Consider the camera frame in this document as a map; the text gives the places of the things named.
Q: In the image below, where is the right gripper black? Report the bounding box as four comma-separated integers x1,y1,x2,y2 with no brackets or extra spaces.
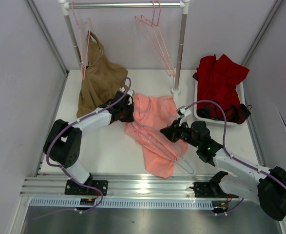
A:
160,117,200,149

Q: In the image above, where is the blue wire hanger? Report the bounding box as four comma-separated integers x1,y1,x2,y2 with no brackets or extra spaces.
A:
125,115,194,178

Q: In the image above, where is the pink skirt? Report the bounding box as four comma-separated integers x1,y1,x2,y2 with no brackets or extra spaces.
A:
125,94,188,178

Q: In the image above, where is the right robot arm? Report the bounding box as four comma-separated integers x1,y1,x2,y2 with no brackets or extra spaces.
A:
160,120,286,221

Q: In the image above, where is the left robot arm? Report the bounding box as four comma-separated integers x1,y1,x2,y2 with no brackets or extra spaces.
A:
43,88,134,195

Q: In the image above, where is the pink hanger middle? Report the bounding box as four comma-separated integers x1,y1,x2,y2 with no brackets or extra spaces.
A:
134,14,173,77

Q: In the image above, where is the pink hanger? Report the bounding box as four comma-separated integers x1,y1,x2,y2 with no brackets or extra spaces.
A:
134,14,173,77
71,2,92,80
140,0,175,77

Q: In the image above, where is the pink hanger far left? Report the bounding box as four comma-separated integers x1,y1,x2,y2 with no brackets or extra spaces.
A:
71,2,92,80

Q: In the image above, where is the pink hanger right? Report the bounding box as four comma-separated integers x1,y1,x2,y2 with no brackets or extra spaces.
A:
140,0,175,77

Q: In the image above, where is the tan brown garment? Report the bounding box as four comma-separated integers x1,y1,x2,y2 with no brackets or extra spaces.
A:
76,31,128,118

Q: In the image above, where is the red garment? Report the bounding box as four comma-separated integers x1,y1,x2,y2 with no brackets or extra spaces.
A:
192,54,251,124

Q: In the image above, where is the white laundry basket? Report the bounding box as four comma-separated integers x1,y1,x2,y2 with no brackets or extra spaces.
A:
193,80,246,127

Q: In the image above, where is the metal clothes rack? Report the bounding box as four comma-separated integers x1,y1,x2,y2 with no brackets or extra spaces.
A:
58,0,190,105

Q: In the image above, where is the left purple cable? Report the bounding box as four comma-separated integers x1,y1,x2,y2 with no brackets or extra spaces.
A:
46,77,133,215

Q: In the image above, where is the purple cable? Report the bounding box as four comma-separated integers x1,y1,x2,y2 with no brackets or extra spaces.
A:
184,100,286,216
46,77,133,215

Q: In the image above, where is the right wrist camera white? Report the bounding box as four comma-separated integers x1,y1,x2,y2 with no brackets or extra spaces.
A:
177,106,191,126

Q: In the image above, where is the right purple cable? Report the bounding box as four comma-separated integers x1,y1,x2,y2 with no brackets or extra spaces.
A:
184,100,286,216

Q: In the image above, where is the right black mount plate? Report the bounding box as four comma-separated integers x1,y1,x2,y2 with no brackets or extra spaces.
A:
189,182,230,198

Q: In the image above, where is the black mount plate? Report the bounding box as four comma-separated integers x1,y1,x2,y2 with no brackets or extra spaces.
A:
64,179,109,196
189,182,230,198

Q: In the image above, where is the white slotted cable duct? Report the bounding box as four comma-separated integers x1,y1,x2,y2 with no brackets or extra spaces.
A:
30,197,213,210

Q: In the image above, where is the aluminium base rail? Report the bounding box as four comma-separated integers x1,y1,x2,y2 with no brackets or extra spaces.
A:
19,173,285,201

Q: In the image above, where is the left black mount plate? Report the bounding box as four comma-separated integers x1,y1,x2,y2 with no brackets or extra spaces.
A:
64,179,109,196

